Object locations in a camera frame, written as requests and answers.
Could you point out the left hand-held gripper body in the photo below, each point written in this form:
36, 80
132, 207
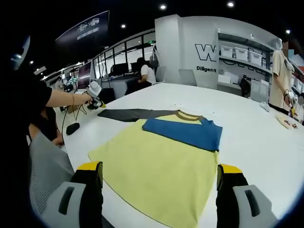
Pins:
95, 89

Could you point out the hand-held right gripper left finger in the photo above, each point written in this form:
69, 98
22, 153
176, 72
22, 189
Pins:
91, 197

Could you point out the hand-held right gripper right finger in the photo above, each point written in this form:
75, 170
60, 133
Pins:
228, 197

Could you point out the yellow blue grey garment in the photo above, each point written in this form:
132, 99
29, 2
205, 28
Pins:
154, 166

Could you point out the person's left hand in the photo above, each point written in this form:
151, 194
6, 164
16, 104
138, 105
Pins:
86, 99

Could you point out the large tilted monitor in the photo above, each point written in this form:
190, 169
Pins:
85, 74

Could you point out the black computer mouse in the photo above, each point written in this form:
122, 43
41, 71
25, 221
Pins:
72, 128

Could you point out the black desk monitor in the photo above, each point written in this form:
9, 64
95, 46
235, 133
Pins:
120, 69

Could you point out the grey mesh chair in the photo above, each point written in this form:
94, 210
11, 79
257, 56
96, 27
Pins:
47, 166

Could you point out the hanging grey bag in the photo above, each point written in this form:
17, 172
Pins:
154, 58

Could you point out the grey chest device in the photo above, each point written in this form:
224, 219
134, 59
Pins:
19, 59

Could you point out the grey office chair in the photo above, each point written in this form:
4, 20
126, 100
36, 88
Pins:
187, 77
259, 91

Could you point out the beige cloth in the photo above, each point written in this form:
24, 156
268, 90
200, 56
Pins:
287, 121

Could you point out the small white cloth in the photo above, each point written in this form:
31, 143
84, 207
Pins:
265, 107

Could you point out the black backpack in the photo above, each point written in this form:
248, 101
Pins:
245, 87

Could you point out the grey metal shelving unit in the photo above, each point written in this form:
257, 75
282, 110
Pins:
237, 61

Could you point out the white storage bin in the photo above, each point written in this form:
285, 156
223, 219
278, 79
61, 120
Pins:
226, 51
255, 58
241, 54

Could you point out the large dark wall screen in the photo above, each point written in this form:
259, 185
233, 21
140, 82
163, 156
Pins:
83, 31

